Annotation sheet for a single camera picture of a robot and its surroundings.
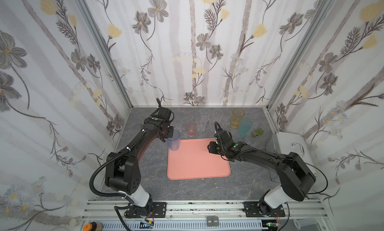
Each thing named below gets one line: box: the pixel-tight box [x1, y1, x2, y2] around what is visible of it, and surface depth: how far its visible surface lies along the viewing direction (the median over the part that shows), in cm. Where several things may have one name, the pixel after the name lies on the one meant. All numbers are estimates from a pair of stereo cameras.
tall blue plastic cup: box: [167, 129, 180, 151], surface depth 94 cm
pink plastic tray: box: [167, 138, 231, 180], surface depth 90 cm
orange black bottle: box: [83, 221, 103, 231], surface depth 66 cm
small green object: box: [251, 128, 264, 137], surface depth 106 cm
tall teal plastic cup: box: [238, 117, 253, 136], surface depth 106 cm
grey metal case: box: [272, 132, 317, 176], surface depth 83 cm
